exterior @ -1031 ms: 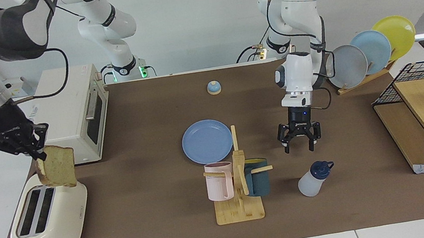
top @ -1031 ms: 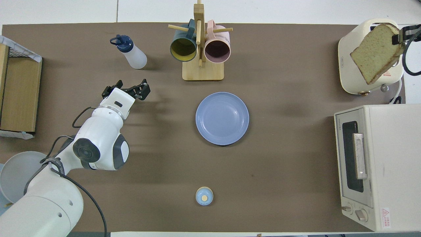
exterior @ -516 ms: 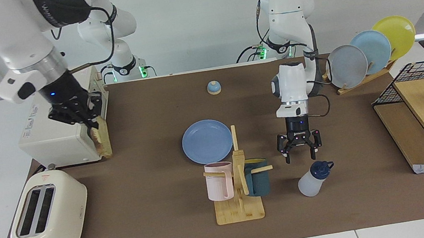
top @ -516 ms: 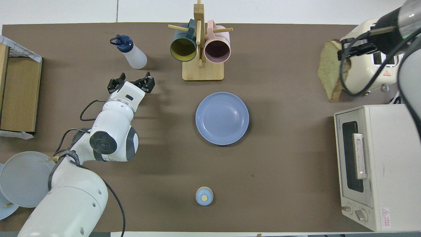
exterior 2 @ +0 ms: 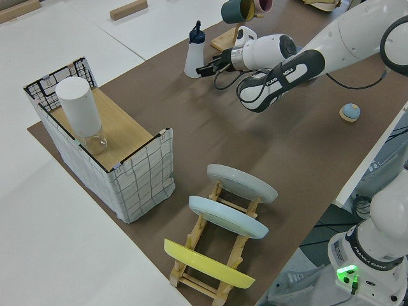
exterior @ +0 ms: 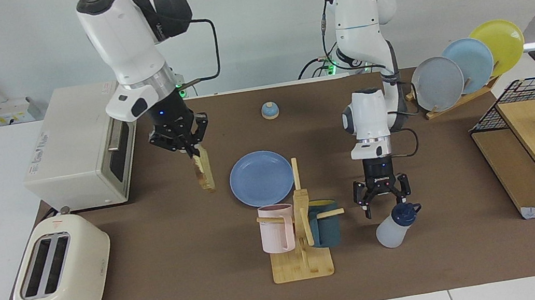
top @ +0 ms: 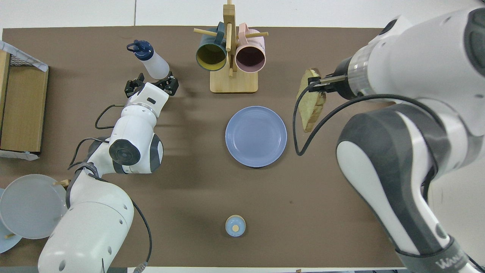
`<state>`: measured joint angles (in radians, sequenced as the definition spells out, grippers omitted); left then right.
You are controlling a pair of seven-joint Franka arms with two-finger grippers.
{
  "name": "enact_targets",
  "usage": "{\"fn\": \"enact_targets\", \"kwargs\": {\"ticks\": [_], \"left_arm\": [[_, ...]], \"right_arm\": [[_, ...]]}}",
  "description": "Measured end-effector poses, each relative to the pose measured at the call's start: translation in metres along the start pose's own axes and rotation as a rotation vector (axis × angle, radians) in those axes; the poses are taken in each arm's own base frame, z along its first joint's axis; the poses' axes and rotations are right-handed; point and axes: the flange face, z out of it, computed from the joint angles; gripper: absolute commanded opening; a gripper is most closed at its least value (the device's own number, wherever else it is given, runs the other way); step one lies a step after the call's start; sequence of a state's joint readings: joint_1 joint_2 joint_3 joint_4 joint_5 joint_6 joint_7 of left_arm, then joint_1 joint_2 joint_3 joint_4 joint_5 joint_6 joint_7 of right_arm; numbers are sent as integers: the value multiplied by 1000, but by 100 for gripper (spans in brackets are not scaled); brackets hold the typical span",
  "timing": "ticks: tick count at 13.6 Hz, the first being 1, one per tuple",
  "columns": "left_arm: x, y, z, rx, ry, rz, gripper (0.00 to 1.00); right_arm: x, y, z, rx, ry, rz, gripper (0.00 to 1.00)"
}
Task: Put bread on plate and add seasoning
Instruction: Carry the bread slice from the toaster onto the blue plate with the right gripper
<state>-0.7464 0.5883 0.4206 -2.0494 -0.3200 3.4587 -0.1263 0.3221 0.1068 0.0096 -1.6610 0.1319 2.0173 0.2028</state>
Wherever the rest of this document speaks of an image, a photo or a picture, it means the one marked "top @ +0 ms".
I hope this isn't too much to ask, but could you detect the brown table mat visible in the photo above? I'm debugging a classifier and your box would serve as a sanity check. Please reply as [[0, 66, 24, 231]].
[[0, 26, 410, 268]]

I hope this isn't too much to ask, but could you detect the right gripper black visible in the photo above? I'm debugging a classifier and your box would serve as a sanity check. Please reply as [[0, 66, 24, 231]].
[[308, 56, 358, 100]]

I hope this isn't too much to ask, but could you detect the wooden mug tree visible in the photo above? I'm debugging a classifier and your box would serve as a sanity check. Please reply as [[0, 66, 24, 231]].
[[194, 0, 269, 94]]

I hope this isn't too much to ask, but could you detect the pale blue plate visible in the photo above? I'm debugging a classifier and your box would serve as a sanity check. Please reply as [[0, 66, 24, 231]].
[[0, 188, 22, 254], [0, 174, 69, 240]]

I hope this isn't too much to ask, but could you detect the wooden shelf box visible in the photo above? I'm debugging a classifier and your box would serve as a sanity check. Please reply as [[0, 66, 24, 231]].
[[0, 49, 49, 153]]

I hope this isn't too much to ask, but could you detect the dark teal mug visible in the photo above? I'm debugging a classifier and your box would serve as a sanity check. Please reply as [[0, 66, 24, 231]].
[[196, 22, 228, 72]]

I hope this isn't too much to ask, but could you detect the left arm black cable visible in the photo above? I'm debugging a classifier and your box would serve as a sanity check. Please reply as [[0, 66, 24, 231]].
[[68, 104, 152, 273]]

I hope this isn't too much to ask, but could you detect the small blue seasoning shaker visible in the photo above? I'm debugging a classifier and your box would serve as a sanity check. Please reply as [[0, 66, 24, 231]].
[[225, 215, 246, 237]]

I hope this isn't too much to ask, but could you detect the white squeeze bottle blue cap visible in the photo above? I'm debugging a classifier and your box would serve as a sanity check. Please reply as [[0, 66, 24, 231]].
[[127, 40, 170, 80]]

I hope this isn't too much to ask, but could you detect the pink mug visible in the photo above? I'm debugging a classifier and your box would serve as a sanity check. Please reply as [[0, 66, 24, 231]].
[[235, 23, 266, 74]]

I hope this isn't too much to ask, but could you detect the black wire basket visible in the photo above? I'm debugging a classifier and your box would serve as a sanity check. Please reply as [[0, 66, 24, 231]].
[[8, 55, 31, 67]]

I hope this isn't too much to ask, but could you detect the wooden plate rack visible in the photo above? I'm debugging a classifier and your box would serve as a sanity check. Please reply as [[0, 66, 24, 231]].
[[5, 179, 71, 239]]

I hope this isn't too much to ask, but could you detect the marble pattern cloth strip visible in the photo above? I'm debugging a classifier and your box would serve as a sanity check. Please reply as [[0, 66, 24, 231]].
[[0, 41, 49, 72]]

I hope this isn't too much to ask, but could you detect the white paper sheet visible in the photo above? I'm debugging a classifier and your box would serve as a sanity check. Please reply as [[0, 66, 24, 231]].
[[0, 150, 39, 161]]

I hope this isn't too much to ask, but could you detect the blue round plate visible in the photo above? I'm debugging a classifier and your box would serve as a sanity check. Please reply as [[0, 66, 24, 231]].
[[225, 106, 288, 168]]

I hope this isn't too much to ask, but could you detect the slice of toast bread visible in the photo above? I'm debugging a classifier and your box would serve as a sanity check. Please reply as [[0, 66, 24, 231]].
[[296, 68, 326, 133]]

